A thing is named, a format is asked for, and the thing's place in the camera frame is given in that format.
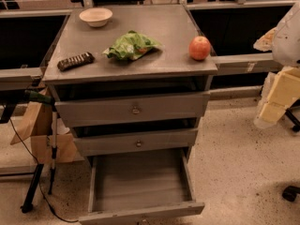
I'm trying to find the middle grey drawer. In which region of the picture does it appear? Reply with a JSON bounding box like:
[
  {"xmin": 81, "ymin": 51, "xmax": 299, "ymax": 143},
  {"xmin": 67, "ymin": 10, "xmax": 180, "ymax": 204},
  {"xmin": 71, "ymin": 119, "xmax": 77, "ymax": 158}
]
[{"xmin": 74, "ymin": 128, "xmax": 198, "ymax": 157}]

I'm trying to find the black cable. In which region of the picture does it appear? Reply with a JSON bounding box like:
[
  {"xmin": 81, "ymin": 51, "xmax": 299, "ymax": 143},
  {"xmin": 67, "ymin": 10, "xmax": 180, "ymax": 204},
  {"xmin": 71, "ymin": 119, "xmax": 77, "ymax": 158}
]
[{"xmin": 8, "ymin": 117, "xmax": 79, "ymax": 223}]

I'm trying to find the black tripod stand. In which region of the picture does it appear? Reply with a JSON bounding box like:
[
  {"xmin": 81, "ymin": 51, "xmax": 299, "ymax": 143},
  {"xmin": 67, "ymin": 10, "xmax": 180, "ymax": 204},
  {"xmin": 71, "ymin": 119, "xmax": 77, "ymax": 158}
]
[{"xmin": 0, "ymin": 90, "xmax": 58, "ymax": 214}]

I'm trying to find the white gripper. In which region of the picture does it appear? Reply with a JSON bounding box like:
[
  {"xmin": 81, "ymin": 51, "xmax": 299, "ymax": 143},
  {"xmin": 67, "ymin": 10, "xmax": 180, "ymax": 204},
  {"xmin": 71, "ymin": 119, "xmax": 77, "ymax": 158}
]
[{"xmin": 253, "ymin": 27, "xmax": 300, "ymax": 129}]

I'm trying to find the bottom grey open drawer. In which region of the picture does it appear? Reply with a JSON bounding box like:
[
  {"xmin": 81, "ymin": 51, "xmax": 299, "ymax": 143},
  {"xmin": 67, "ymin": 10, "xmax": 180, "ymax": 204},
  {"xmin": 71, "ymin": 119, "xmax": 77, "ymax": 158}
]
[{"xmin": 79, "ymin": 148, "xmax": 204, "ymax": 225}]

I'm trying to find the dark chocolate bar packet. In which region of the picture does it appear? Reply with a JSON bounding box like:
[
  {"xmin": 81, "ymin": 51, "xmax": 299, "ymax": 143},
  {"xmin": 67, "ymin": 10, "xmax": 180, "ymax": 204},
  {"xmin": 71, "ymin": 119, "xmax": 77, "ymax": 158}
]
[{"xmin": 57, "ymin": 52, "xmax": 95, "ymax": 71}]

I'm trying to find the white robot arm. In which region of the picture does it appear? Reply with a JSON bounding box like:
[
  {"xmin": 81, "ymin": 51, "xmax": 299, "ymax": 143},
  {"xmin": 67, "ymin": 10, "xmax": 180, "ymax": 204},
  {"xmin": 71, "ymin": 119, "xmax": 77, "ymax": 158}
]
[{"xmin": 253, "ymin": 2, "xmax": 300, "ymax": 128}]

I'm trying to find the green rice chip bag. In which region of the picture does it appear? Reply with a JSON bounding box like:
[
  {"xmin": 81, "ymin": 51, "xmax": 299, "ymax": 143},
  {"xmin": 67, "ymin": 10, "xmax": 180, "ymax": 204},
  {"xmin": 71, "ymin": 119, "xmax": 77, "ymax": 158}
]
[{"xmin": 103, "ymin": 30, "xmax": 161, "ymax": 61}]

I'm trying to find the brown cardboard box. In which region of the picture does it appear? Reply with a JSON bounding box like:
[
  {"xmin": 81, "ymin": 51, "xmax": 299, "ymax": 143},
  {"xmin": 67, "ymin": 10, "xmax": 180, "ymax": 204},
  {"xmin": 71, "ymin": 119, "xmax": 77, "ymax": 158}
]
[{"xmin": 10, "ymin": 102, "xmax": 78, "ymax": 164}]

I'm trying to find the red apple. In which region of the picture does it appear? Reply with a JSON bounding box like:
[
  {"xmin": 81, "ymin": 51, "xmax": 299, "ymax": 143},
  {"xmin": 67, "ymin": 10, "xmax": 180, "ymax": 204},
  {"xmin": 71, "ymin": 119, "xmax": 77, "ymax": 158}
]
[{"xmin": 188, "ymin": 36, "xmax": 211, "ymax": 61}]

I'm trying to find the white bowl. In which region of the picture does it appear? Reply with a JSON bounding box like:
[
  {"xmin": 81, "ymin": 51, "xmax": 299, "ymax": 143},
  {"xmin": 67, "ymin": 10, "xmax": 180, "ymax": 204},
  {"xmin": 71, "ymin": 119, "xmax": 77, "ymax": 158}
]
[{"xmin": 79, "ymin": 7, "xmax": 113, "ymax": 27}]

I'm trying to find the black chair base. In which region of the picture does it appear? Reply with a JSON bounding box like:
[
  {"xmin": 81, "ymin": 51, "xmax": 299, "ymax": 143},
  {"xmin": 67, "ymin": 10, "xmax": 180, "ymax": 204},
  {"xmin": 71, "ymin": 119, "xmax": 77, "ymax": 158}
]
[{"xmin": 281, "ymin": 98, "xmax": 300, "ymax": 203}]

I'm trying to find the grey metal rail frame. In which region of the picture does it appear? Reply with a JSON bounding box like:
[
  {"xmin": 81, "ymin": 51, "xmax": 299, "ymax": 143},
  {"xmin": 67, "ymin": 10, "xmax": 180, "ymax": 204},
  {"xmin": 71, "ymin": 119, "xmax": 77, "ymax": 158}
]
[{"xmin": 0, "ymin": 0, "xmax": 300, "ymax": 100}]

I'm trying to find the grey drawer cabinet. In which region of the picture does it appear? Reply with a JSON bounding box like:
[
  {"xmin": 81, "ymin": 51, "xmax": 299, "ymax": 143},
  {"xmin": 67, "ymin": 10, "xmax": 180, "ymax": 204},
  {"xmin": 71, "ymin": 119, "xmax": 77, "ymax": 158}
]
[{"xmin": 44, "ymin": 5, "xmax": 218, "ymax": 158}]

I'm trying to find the top grey drawer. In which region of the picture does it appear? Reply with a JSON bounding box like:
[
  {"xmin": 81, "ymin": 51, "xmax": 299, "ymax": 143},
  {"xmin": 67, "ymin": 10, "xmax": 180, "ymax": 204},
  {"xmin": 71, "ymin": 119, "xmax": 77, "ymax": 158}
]
[{"xmin": 55, "ymin": 92, "xmax": 210, "ymax": 128}]

